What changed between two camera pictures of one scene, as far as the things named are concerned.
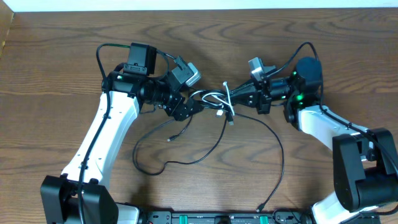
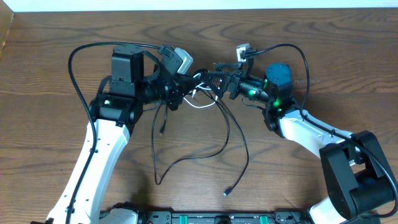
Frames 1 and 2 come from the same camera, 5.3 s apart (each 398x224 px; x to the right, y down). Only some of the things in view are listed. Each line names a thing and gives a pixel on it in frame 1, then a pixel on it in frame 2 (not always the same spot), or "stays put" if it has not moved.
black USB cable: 210,147 -> 212,93
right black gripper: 262,100 -> 225,83
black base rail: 278,218 stays put
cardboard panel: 6,17 stays put
